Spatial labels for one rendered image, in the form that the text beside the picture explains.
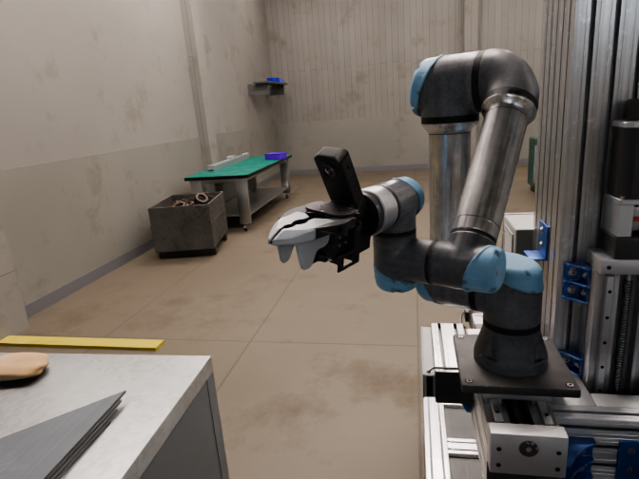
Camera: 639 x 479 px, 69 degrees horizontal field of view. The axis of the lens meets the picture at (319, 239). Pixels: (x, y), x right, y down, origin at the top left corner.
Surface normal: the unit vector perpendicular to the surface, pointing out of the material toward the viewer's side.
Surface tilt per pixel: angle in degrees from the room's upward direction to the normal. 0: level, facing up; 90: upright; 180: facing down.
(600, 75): 90
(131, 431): 0
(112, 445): 0
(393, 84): 90
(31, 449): 0
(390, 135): 90
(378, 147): 90
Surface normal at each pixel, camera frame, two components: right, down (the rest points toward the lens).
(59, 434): -0.07, -0.96
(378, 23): -0.19, 0.28
